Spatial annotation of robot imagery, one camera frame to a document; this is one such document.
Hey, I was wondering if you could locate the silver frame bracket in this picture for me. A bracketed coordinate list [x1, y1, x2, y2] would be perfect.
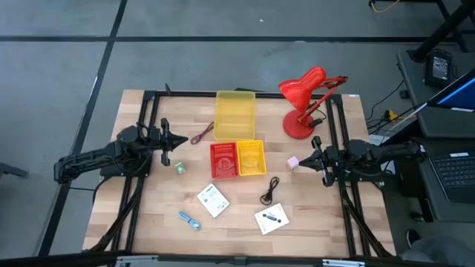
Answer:
[116, 254, 160, 267]
[321, 258, 367, 267]

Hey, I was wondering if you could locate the black aluminium table frame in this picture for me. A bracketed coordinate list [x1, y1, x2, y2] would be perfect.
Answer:
[82, 88, 397, 260]

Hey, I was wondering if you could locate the dark chair base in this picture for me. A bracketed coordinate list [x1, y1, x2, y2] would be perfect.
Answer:
[0, 162, 30, 179]

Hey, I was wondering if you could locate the white paper sheet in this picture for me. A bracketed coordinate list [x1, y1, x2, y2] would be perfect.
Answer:
[369, 133, 396, 175]

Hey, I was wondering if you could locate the yellow floor cable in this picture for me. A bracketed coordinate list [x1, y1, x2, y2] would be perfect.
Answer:
[370, 0, 401, 14]

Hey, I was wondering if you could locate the black slanted desk beam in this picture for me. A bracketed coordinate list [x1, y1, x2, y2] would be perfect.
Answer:
[407, 0, 475, 63]

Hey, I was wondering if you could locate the black power adapter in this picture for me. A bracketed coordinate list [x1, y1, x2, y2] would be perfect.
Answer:
[425, 50, 454, 89]

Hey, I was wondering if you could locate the maroon cable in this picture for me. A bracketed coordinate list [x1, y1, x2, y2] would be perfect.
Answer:
[190, 121, 215, 145]

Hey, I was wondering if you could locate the small yellow slotted basket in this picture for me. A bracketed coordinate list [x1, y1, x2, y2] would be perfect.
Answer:
[236, 139, 268, 177]

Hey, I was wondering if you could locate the white box with printed label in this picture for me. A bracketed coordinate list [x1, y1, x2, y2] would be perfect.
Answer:
[196, 182, 230, 219]

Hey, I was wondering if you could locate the large translucent yellow bin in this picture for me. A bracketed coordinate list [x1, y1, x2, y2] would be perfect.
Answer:
[213, 90, 257, 144]

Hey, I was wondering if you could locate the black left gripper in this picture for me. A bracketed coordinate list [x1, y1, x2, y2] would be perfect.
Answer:
[148, 117, 189, 167]

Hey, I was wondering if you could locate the white card with black print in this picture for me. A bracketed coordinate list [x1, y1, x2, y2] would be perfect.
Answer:
[254, 202, 290, 236]

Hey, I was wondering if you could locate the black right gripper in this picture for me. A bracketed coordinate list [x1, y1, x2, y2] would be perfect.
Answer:
[298, 135, 348, 188]

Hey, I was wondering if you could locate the red desk lamp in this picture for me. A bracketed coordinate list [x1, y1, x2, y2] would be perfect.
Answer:
[278, 66, 349, 140]

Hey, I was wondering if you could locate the black floor cable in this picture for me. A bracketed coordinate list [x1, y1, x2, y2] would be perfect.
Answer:
[365, 79, 407, 123]

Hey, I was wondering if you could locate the person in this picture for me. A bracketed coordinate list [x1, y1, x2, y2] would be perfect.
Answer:
[402, 228, 475, 267]

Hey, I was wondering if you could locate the black laptop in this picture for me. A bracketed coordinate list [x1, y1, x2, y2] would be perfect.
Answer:
[418, 150, 475, 205]

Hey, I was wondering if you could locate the small red slotted basket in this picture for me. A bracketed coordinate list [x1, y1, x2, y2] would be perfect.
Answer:
[209, 142, 240, 179]

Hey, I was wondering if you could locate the black side desk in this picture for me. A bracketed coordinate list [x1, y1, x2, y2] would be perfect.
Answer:
[395, 47, 475, 223]

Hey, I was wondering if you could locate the monitor with blue screen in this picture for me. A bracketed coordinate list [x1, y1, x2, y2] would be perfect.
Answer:
[426, 68, 475, 112]

